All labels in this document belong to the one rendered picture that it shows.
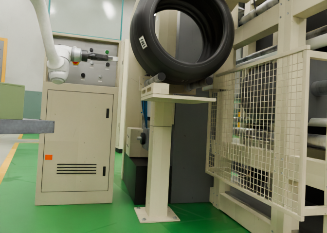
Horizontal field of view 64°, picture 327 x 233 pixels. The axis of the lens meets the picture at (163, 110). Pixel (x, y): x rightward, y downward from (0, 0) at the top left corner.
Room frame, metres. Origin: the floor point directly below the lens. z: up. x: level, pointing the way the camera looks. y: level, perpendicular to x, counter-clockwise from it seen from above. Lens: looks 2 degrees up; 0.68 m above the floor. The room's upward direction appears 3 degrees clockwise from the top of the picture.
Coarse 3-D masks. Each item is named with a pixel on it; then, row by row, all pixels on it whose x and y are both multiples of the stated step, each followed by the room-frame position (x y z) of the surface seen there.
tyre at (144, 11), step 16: (144, 0) 1.36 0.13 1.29; (160, 0) 1.64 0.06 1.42; (176, 0) 1.67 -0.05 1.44; (192, 0) 1.67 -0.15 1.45; (208, 0) 1.59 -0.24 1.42; (224, 0) 1.48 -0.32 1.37; (144, 16) 1.34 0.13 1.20; (192, 16) 1.71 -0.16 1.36; (208, 16) 1.70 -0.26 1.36; (224, 16) 1.45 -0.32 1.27; (144, 32) 1.35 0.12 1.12; (208, 32) 1.73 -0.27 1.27; (224, 32) 1.46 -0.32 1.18; (160, 48) 1.36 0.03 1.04; (208, 48) 1.74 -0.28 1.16; (224, 48) 1.46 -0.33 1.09; (144, 64) 1.50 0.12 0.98; (160, 64) 1.39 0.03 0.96; (176, 64) 1.39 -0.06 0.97; (192, 64) 1.41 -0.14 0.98; (208, 64) 1.43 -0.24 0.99; (176, 80) 1.47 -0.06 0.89; (192, 80) 1.47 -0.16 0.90
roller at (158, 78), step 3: (162, 72) 1.39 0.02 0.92; (156, 75) 1.42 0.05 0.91; (159, 75) 1.39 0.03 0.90; (162, 75) 1.39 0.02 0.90; (150, 78) 1.60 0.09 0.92; (153, 78) 1.48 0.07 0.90; (156, 78) 1.42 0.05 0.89; (159, 78) 1.39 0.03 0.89; (162, 78) 1.39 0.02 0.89; (147, 81) 1.65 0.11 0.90; (150, 81) 1.56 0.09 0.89; (153, 81) 1.50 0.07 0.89; (156, 81) 1.46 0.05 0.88; (159, 81) 1.43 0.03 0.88; (147, 84) 1.66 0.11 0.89
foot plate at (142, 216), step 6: (138, 210) 1.88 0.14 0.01; (144, 210) 1.89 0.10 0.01; (168, 210) 1.91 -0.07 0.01; (138, 216) 1.76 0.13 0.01; (144, 216) 1.77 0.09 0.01; (162, 216) 1.78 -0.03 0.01; (168, 216) 1.79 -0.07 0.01; (174, 216) 1.76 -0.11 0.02; (144, 222) 1.68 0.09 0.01; (150, 222) 1.69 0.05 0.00
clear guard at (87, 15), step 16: (64, 0) 1.94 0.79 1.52; (80, 0) 1.97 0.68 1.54; (96, 0) 2.00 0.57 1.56; (112, 0) 2.04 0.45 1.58; (64, 16) 1.95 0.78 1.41; (80, 16) 1.98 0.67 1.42; (96, 16) 2.01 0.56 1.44; (112, 16) 2.04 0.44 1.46; (64, 32) 1.95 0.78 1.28; (80, 32) 1.98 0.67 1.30; (96, 32) 2.01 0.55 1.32; (112, 32) 2.04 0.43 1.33
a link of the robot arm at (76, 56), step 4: (76, 48) 1.67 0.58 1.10; (80, 48) 1.68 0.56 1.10; (72, 52) 1.64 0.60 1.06; (76, 52) 1.65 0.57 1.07; (80, 52) 1.66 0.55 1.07; (72, 56) 1.65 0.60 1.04; (76, 56) 1.65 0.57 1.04; (80, 56) 1.67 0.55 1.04; (72, 60) 1.67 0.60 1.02; (76, 60) 1.67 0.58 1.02; (80, 60) 1.70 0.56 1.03
